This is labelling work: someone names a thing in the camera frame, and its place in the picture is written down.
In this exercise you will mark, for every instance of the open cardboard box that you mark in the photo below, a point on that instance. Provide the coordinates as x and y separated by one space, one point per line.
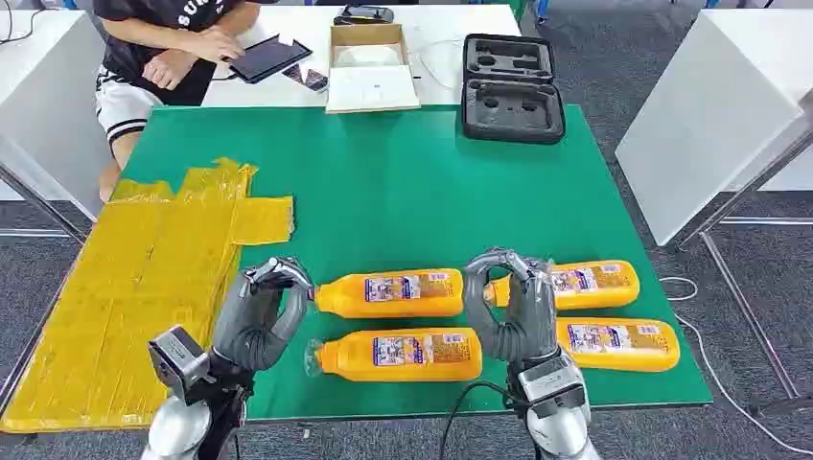
371 89

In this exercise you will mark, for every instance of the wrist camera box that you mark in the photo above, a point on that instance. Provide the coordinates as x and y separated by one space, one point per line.
549 381
178 362

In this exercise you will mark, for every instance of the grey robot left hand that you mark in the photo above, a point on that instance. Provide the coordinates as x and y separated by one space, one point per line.
251 330

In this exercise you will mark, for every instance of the person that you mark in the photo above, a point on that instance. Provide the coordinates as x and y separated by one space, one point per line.
159 16

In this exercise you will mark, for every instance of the orange drink bottle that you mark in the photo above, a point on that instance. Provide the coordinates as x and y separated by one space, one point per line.
346 363
635 363
343 299
613 297

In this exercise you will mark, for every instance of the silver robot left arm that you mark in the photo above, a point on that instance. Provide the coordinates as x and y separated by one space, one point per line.
181 432

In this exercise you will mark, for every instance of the green table mat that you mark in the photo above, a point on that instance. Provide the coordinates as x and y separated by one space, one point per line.
413 203

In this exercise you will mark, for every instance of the black foam-lined case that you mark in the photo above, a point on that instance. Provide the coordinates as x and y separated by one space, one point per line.
511 114

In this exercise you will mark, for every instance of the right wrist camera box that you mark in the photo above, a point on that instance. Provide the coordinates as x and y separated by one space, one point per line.
549 381

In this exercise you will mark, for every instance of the yellow plastic sheet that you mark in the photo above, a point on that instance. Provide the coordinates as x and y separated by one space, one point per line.
127 286

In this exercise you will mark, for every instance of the black handheld controller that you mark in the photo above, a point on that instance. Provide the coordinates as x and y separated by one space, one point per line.
363 15

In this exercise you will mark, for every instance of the black tablet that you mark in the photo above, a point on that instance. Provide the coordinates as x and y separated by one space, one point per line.
270 58

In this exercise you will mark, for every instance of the person's right hand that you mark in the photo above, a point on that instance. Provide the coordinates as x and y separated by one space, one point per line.
216 46

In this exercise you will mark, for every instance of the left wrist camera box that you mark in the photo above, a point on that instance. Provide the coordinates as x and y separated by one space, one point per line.
178 362

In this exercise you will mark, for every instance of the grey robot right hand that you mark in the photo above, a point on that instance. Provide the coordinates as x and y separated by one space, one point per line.
527 317

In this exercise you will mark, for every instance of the person's left hand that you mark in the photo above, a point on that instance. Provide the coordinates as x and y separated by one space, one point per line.
168 70

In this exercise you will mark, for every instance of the white side table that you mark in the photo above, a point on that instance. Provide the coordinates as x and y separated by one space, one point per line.
699 120
44 114

